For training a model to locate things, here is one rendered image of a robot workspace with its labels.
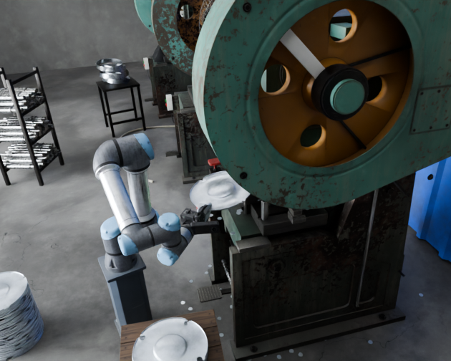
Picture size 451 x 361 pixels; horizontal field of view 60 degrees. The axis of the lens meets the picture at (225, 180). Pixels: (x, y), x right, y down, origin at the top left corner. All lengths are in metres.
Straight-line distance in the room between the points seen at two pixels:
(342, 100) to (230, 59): 0.34
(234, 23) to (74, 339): 1.80
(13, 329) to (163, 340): 0.86
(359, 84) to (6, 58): 7.73
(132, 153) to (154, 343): 0.75
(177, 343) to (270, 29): 1.19
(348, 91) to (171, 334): 1.14
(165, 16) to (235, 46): 1.80
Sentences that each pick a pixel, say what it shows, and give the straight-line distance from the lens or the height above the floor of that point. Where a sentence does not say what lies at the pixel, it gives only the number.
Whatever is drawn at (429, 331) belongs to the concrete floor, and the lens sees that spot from 2.37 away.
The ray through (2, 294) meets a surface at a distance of 2.26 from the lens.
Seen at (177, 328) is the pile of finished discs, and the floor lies 0.39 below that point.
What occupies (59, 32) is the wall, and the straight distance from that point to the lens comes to 8.25.
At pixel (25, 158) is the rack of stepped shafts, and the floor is 0.24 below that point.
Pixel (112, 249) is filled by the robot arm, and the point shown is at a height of 0.57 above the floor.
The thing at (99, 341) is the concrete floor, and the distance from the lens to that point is 2.28.
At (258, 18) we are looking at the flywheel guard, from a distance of 1.09.
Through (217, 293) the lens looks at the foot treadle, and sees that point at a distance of 2.14.
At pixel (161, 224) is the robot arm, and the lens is 1.39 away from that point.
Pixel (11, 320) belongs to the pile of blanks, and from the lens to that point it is 2.24.
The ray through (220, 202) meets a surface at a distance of 1.70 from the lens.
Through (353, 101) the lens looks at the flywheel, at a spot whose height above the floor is 1.32.
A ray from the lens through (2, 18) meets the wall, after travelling 8.38.
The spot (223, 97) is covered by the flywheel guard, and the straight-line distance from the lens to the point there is 1.11.
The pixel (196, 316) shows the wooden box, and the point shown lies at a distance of 1.80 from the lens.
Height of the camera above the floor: 1.69
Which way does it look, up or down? 29 degrees down
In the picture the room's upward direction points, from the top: 3 degrees counter-clockwise
